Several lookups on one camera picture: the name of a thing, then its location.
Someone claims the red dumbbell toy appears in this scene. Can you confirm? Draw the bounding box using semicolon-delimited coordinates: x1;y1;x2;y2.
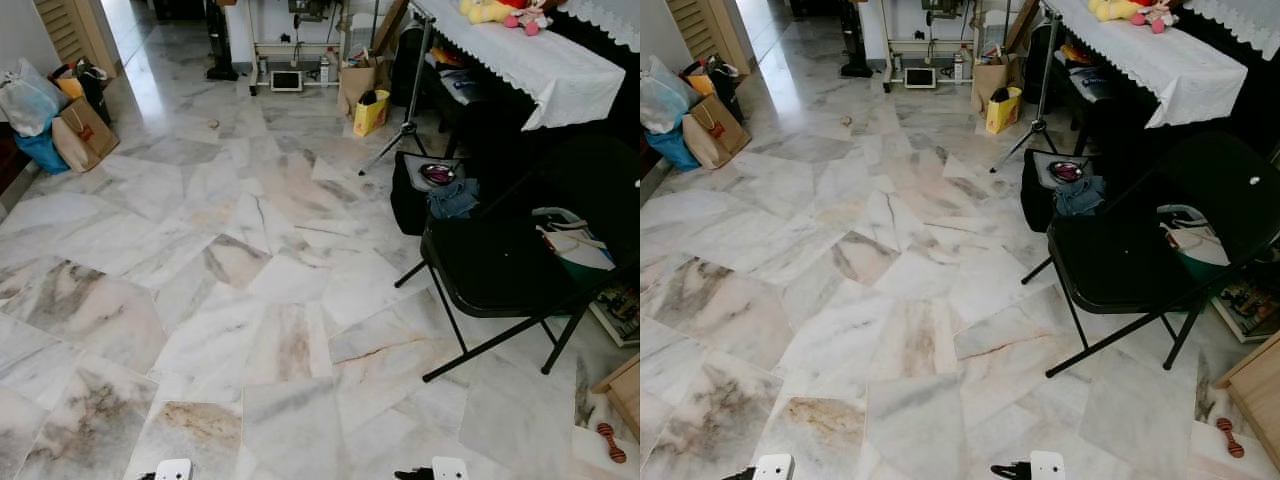
596;422;629;465
1214;417;1247;460

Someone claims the stack of magazines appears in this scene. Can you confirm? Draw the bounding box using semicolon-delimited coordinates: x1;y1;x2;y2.
1211;274;1280;344
589;284;641;347

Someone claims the black folding chair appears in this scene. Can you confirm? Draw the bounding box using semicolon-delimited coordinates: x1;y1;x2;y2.
394;134;641;384
1021;130;1280;380

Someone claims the green and white tote bag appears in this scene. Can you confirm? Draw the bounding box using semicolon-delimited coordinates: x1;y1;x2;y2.
1159;204;1233;287
531;206;617;292

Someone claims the black box stool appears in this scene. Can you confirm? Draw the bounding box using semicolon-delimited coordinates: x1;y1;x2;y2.
389;151;467;237
1020;149;1097;234

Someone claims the blue denim cloth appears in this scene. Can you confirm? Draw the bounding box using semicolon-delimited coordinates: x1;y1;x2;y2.
1054;176;1107;217
427;179;482;220

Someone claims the blue bag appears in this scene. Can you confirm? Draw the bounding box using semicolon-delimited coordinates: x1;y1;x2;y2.
14;130;72;177
645;128;702;172

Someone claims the brown paper bag red tag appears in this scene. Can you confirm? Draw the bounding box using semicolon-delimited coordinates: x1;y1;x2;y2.
681;94;752;170
51;96;120;174

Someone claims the yellow paper bag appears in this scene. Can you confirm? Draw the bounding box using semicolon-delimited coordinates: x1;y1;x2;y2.
352;89;392;138
985;86;1024;136

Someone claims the black tripod stand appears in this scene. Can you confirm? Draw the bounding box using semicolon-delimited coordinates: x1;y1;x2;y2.
359;14;437;177
989;10;1063;174

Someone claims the white plastic bag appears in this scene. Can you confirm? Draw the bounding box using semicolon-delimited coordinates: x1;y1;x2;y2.
640;55;694;135
0;58;70;139

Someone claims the black and orange bag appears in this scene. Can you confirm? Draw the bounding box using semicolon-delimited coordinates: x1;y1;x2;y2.
48;59;114;127
683;57;747;124

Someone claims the tall brown paper bag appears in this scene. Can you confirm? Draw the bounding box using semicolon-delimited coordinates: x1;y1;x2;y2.
971;51;1013;114
337;54;391;120

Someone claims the table with white tablecloth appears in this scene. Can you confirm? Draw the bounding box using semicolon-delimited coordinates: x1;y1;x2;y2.
1040;0;1251;130
409;0;628;132

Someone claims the black upright vacuum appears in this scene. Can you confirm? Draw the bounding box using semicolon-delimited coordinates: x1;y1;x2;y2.
839;0;875;79
204;0;242;82

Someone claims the white metal rack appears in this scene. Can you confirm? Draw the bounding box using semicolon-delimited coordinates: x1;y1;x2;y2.
248;0;347;97
883;0;978;93

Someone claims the wooden louvre door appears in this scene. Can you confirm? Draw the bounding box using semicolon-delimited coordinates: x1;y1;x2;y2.
34;0;120;77
664;0;752;74

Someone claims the yellow plush toy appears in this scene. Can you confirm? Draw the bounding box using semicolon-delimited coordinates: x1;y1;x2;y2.
1087;0;1149;24
459;0;521;26

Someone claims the pink and red plush toy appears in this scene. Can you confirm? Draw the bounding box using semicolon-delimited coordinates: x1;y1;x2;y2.
1134;0;1182;35
504;0;557;37

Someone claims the white lace cloth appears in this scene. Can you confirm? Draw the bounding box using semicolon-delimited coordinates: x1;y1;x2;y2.
558;0;641;53
1184;0;1280;63

